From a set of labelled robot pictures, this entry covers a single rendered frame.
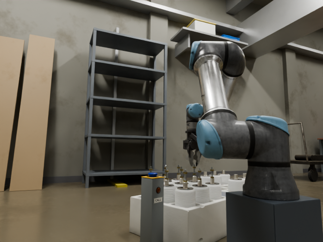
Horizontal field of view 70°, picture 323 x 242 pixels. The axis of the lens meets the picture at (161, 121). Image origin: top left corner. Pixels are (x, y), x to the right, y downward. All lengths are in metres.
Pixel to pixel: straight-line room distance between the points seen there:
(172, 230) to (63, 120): 2.50
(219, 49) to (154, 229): 0.77
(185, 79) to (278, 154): 3.36
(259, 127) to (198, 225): 0.57
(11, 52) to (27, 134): 1.05
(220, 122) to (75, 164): 2.78
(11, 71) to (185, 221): 2.72
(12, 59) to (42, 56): 0.32
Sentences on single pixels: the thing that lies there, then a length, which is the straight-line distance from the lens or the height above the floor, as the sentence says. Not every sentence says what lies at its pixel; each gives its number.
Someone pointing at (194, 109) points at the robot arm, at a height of 0.65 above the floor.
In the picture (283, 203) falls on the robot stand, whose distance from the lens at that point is 0.68.
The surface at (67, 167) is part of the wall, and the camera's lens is 3.31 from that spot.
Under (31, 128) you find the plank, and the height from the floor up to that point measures 0.65.
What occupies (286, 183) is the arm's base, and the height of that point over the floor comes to 0.34.
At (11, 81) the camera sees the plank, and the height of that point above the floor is 1.19.
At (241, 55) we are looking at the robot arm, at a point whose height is 0.81.
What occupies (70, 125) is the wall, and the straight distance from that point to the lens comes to 3.31.
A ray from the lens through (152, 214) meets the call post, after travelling 1.00.
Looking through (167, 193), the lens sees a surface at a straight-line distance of 1.16.
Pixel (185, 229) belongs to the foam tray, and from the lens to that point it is 1.06.
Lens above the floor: 0.43
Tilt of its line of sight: 7 degrees up
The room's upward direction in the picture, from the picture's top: 1 degrees clockwise
